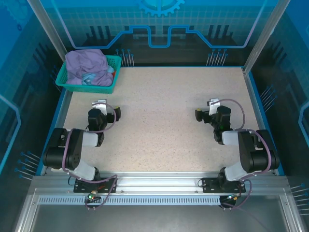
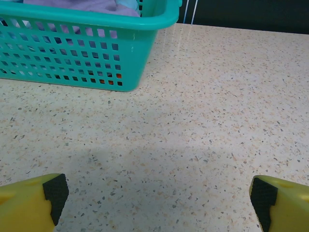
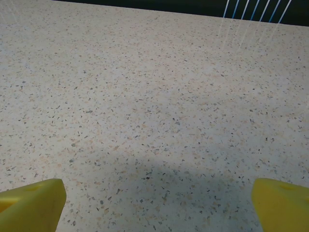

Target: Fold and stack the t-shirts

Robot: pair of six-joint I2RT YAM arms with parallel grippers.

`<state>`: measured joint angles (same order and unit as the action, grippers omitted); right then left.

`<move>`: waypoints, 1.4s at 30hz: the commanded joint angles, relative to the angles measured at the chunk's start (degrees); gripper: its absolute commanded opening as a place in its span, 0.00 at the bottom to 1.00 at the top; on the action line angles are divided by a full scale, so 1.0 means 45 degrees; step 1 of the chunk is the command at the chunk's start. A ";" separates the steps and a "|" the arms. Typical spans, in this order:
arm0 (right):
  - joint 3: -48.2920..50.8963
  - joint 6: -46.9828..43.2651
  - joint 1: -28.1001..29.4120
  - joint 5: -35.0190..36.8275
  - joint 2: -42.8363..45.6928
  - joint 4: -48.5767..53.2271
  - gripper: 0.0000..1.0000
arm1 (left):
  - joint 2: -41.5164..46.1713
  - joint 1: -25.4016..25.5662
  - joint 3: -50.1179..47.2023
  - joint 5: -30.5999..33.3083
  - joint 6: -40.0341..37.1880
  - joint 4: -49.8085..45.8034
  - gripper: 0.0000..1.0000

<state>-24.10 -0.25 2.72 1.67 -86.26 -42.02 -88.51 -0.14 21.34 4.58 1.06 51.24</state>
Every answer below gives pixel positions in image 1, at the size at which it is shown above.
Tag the metal lower shelf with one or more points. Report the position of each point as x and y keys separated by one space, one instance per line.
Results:
x=157 y=220

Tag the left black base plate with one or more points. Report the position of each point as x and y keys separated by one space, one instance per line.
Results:
x=82 y=187

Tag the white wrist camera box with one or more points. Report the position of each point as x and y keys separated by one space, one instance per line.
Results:
x=214 y=106
x=102 y=106

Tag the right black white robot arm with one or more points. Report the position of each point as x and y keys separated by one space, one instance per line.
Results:
x=231 y=172

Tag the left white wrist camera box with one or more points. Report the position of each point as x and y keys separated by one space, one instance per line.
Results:
x=102 y=106

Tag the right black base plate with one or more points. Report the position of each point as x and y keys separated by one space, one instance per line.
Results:
x=210 y=186

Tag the orange garment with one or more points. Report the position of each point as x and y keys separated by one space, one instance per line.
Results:
x=115 y=73

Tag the light blue t-shirt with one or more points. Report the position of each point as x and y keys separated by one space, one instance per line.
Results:
x=87 y=77

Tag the aluminium mounting rail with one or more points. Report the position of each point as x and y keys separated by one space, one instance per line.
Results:
x=157 y=181

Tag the power connector plug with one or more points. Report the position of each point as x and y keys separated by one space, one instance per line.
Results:
x=233 y=197
x=92 y=195

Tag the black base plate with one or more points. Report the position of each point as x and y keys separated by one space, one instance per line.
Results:
x=210 y=186
x=82 y=187

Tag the purple t-shirt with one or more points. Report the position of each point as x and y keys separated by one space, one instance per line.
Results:
x=84 y=62

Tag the teal plastic basket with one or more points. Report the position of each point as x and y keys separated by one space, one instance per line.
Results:
x=84 y=89

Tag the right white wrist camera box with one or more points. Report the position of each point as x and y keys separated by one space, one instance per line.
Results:
x=214 y=106

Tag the aluminium frame post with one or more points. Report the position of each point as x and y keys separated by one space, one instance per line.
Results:
x=264 y=31
x=48 y=26

